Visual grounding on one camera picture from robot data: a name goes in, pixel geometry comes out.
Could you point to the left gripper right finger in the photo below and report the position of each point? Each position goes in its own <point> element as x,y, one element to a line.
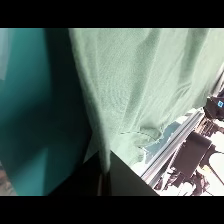
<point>128,181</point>

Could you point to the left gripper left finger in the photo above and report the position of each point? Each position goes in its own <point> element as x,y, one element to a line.
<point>83,181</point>

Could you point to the green shirt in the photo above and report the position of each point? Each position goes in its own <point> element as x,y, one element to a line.
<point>140,83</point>

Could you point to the silver frame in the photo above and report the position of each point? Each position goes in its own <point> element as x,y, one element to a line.
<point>173,146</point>

